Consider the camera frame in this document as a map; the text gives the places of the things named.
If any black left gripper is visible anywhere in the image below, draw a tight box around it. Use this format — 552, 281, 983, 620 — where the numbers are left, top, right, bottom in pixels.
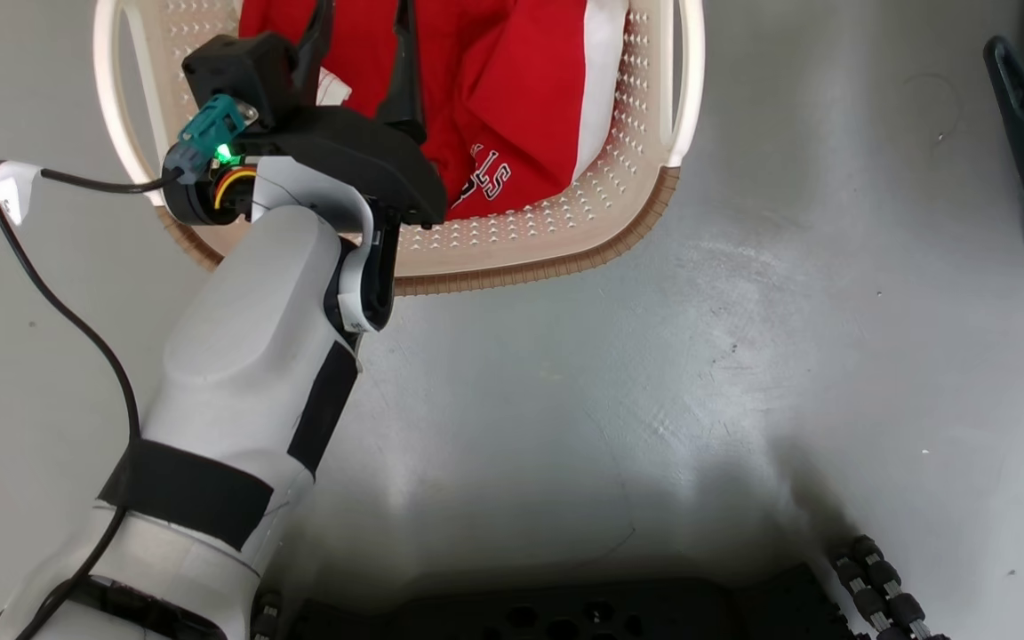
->
232, 0, 449, 229

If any red and white sports clothing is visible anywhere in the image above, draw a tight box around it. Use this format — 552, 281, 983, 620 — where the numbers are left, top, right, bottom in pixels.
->
239, 0, 630, 221

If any white laundry basket brown rim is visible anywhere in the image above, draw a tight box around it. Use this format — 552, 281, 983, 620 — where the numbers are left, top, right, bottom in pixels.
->
92, 0, 707, 297

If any black roller base wheel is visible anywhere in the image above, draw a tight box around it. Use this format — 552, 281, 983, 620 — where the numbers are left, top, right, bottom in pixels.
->
250, 588, 284, 640
832, 533, 953, 640

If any teal cable connector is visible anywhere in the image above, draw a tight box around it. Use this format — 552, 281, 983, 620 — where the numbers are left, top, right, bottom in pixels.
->
164, 93, 260, 183

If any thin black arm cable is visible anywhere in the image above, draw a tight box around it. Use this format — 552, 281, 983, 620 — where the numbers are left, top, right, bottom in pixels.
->
0, 160, 186, 640

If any white cable label tag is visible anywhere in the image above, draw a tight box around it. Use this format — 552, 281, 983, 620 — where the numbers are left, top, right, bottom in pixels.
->
0, 162, 42, 225

